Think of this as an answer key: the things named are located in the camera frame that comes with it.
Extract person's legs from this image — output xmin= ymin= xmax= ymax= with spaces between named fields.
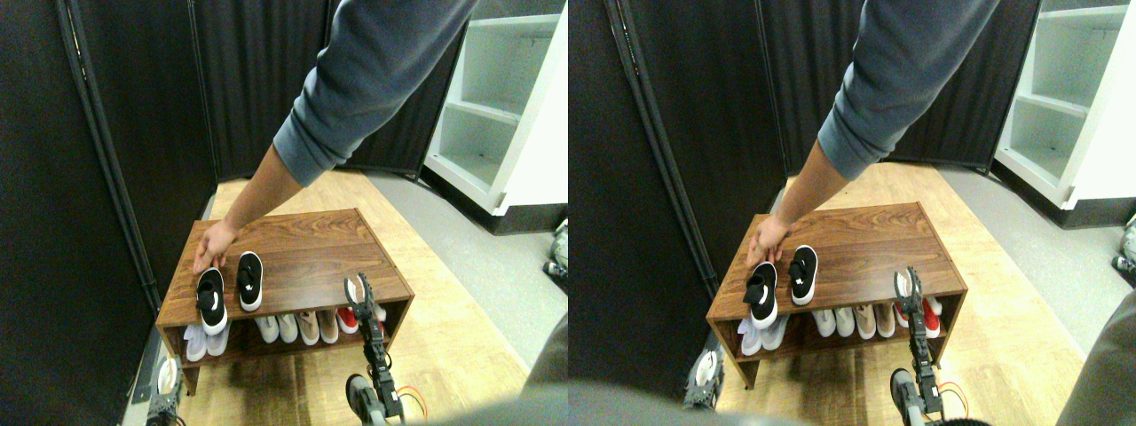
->
xmin=1054 ymin=291 xmax=1136 ymax=426

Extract black shoe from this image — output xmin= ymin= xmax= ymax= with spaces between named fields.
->
xmin=788 ymin=246 xmax=819 ymax=306
xmin=237 ymin=251 xmax=264 ymax=312
xmin=744 ymin=261 xmax=780 ymax=330
xmin=195 ymin=268 xmax=229 ymax=336

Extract black curtain stand pole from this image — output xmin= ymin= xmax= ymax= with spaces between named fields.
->
xmin=53 ymin=0 xmax=162 ymax=312
xmin=602 ymin=0 xmax=720 ymax=303

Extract orange wire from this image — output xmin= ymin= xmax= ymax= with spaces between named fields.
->
xmin=396 ymin=383 xmax=429 ymax=420
xmin=939 ymin=382 xmax=970 ymax=418

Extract white shelf unit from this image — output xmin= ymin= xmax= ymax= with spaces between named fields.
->
xmin=421 ymin=0 xmax=568 ymax=236
xmin=990 ymin=0 xmax=1136 ymax=230

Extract brown shoe rack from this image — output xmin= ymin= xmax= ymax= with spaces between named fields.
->
xmin=706 ymin=201 xmax=968 ymax=390
xmin=156 ymin=209 xmax=416 ymax=396

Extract person's hand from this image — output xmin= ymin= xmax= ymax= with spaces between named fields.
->
xmin=193 ymin=218 xmax=241 ymax=273
xmin=745 ymin=213 xmax=793 ymax=267

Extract grey machine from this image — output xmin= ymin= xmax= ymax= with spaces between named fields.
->
xmin=1111 ymin=213 xmax=1136 ymax=287
xmin=543 ymin=217 xmax=568 ymax=289

